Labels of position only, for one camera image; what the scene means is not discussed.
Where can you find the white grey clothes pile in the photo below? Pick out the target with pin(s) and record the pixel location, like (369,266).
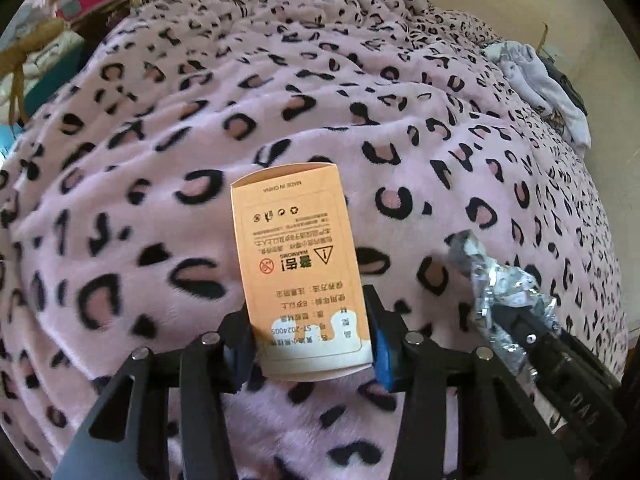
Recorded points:
(545,89)

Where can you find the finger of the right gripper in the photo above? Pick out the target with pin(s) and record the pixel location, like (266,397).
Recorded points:
(521,326)

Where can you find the silver checkered foil bag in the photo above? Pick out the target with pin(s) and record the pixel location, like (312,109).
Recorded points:
(494,283)

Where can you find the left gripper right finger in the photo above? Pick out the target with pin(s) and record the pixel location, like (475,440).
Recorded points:
(499,431)

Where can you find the orange small carton box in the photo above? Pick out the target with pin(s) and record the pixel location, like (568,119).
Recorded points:
(300,273)

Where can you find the pink leopard print blanket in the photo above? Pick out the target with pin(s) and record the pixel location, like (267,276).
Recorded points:
(116,222)

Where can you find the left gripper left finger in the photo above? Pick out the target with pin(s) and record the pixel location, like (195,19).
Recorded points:
(125,435)

